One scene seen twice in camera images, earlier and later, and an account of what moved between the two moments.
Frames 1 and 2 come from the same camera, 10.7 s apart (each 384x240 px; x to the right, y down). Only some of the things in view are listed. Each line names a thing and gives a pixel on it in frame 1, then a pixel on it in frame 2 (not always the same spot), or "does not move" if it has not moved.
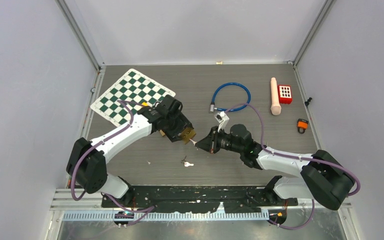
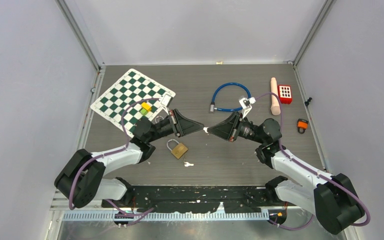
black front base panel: [230, 199] does not move
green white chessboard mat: [122, 100] does not move
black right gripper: [210, 143] -> [227, 129]
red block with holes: [285, 94] does not move
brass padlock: [187, 134] -> [180, 149]
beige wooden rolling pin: [275, 108] does not move
